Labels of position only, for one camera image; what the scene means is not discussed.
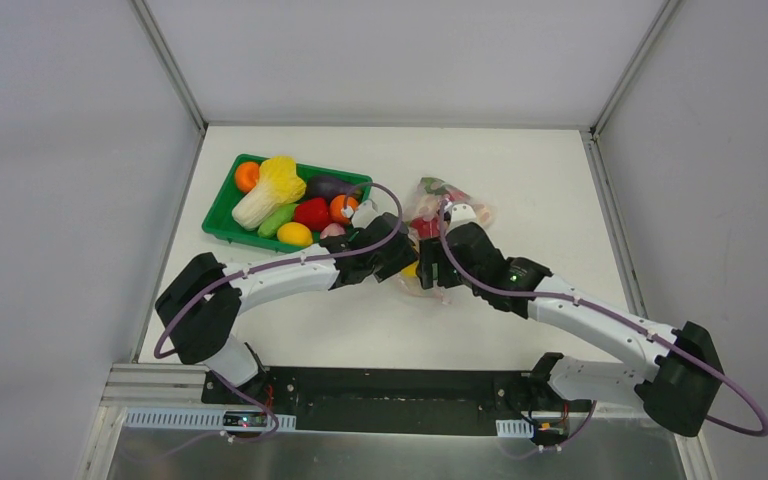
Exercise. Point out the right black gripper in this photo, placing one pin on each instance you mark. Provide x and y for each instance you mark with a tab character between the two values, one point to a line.
435	266

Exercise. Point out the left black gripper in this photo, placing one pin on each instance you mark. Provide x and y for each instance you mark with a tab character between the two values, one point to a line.
396	254

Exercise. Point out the clear zip top bag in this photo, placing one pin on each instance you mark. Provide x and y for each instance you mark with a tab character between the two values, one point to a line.
425	201

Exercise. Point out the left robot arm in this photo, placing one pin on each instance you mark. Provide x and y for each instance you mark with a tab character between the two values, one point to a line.
198	309

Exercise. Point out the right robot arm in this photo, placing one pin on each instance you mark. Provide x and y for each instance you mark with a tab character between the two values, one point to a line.
672	374

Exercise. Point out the fake pink onion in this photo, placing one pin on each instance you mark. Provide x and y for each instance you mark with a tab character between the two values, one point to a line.
333	229

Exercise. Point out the fake orange in tray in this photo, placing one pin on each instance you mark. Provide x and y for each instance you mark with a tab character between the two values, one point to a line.
341	209

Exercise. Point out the fake red bell pepper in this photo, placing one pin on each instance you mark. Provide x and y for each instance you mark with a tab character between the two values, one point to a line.
314	214

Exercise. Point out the fake purple eggplant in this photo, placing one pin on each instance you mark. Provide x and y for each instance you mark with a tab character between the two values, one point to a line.
328	187

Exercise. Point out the fake yellow lemon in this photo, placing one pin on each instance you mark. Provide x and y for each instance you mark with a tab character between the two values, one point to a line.
295	234

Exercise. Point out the fake green cucumber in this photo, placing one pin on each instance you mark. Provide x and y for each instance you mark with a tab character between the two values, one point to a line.
269	227

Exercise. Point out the fake napa cabbage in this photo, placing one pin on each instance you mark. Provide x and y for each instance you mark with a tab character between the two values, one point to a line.
279	184

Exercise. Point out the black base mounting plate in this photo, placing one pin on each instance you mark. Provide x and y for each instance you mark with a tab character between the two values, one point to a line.
390	401

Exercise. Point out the green plastic tray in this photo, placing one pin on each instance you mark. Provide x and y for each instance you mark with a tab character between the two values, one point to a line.
219	221

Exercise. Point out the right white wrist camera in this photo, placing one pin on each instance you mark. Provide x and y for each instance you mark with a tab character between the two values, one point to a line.
459	214

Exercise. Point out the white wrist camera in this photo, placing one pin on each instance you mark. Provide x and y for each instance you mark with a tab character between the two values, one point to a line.
362	215
459	214

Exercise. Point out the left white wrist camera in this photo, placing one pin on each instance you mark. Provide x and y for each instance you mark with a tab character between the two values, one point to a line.
362	215

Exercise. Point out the aluminium frame rail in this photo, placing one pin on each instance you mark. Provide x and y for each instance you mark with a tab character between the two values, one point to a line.
168	62

